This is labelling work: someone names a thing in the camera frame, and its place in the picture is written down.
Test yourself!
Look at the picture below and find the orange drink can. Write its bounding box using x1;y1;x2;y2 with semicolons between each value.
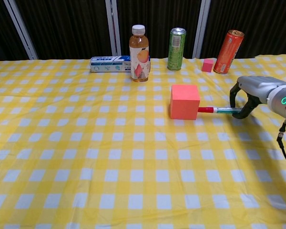
213;30;245;74

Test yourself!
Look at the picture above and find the small pink cube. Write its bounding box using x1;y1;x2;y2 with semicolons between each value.
201;59;215;73

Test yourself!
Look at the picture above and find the large pink cube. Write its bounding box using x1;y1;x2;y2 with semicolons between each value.
170;84;201;120

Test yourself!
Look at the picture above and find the blue white carton box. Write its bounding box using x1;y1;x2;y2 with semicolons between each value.
89;55;132;73

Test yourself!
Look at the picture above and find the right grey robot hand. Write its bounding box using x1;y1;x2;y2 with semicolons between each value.
229;75;286;120

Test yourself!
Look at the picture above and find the yellow white checkered tablecloth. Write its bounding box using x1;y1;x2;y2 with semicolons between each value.
0;54;286;229

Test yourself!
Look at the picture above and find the red capped white marker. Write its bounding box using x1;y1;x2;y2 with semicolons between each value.
197;107;243;115

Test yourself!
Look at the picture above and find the green drink can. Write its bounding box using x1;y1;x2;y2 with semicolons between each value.
167;27;187;72

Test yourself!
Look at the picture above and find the white metal frame post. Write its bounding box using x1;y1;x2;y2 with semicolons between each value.
193;0;212;59
105;0;122;57
3;0;39;60

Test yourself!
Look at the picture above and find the orange juice bottle white cap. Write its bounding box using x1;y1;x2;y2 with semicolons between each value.
129;24;150;83

